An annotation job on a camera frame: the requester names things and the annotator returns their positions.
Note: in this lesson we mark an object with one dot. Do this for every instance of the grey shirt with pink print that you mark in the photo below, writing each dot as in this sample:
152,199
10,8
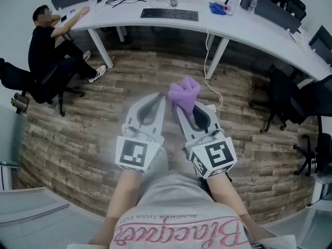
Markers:
176,204

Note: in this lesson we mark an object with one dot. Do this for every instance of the person's left forearm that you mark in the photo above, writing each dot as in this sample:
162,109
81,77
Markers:
124,191

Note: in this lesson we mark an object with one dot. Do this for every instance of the black keyboard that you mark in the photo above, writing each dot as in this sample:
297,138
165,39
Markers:
169,14

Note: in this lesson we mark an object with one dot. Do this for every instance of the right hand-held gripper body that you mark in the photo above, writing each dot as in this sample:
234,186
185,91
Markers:
215,157

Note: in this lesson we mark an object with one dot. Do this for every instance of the black phone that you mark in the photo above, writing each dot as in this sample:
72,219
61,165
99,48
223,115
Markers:
63,18

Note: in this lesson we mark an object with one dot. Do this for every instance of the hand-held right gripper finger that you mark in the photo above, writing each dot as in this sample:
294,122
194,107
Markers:
214,121
185,127

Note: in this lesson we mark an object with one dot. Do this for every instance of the blue cloth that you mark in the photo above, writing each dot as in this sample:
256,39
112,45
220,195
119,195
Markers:
216,9

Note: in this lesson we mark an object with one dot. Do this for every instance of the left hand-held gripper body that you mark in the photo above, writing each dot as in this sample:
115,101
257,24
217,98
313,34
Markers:
135,152

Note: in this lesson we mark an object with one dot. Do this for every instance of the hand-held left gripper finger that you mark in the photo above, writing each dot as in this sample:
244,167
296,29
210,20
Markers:
160,124
133,113

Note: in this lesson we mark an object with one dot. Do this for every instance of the purple cloth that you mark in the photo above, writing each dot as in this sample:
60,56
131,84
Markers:
184,92

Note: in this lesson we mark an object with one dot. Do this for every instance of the person's right forearm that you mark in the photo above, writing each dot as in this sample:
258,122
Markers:
228,198

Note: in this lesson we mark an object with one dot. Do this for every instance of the clear water bottle blue lid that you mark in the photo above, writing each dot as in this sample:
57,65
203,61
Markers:
232,4

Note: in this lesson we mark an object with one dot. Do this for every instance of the grey computer mouse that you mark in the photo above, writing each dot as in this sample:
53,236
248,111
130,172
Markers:
174,2

